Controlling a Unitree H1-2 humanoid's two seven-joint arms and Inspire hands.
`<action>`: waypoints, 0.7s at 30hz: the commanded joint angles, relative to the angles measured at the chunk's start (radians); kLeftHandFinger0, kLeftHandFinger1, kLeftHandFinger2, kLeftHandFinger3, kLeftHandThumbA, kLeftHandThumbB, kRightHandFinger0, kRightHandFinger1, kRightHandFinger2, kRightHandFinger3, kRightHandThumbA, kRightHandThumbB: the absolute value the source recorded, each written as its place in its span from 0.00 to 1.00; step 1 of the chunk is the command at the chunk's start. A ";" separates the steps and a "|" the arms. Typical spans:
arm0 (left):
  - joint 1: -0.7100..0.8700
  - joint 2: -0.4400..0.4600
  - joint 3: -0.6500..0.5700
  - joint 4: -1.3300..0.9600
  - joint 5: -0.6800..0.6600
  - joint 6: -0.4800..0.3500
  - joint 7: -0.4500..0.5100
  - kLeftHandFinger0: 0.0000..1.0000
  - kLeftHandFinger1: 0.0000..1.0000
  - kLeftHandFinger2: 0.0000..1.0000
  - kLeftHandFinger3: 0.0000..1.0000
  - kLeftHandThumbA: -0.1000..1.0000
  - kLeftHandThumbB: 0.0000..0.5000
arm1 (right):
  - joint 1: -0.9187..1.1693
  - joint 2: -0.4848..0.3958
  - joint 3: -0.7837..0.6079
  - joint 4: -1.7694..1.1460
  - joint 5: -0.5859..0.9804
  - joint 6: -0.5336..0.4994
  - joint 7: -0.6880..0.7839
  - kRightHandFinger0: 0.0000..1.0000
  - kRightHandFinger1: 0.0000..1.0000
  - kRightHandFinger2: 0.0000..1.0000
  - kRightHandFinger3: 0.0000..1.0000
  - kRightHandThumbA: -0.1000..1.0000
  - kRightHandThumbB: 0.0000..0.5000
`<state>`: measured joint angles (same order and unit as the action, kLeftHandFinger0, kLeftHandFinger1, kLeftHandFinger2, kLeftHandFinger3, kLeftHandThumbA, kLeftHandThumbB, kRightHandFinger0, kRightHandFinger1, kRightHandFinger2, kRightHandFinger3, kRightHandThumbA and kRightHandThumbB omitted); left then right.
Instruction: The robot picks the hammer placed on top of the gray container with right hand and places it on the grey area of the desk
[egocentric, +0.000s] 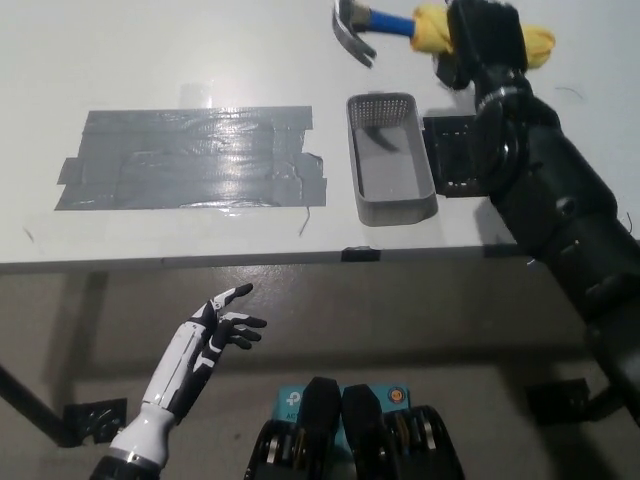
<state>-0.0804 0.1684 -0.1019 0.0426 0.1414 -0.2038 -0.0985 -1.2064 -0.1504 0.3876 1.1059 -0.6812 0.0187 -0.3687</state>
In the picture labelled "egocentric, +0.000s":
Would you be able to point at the gray perforated plastic container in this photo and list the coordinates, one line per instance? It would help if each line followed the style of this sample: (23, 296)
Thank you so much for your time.
(395, 200)

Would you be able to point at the black tape patch on desk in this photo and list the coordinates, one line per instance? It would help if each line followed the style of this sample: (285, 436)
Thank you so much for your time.
(452, 155)

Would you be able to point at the black table leg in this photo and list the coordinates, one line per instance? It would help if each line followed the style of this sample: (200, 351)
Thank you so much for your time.
(30, 405)

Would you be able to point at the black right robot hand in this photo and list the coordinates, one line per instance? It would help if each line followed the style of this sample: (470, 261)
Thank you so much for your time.
(487, 40)

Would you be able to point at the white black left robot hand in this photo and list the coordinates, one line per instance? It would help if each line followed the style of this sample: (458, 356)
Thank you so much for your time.
(200, 360)

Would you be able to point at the thin dark thread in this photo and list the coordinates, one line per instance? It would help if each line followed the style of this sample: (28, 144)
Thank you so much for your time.
(570, 93)
(628, 220)
(303, 225)

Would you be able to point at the gray duct tape patch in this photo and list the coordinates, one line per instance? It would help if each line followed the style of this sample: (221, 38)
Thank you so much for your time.
(200, 160)

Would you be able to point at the small black tape on edge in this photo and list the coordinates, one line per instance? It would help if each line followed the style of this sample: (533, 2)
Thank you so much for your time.
(360, 254)

